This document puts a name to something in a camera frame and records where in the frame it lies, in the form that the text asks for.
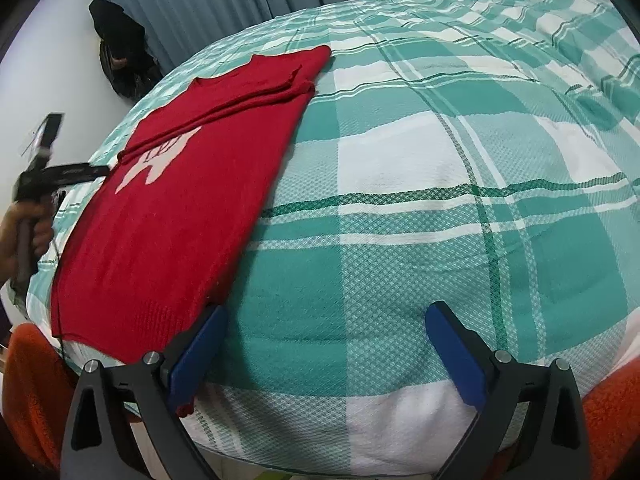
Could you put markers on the black bag by wall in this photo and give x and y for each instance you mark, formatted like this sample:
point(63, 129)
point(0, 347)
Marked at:
point(124, 56)

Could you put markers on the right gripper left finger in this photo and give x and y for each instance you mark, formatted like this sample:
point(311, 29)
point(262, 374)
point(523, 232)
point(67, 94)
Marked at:
point(99, 442)

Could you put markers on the red knit sweater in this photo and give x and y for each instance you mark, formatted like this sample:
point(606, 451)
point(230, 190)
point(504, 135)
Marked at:
point(183, 223)

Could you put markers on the orange fuzzy trousers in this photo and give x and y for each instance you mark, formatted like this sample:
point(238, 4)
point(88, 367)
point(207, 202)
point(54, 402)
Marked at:
point(37, 392)

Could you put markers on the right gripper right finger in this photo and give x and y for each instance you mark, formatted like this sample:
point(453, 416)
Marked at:
point(553, 440)

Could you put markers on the person's left hand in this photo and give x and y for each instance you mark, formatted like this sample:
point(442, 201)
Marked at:
point(26, 230)

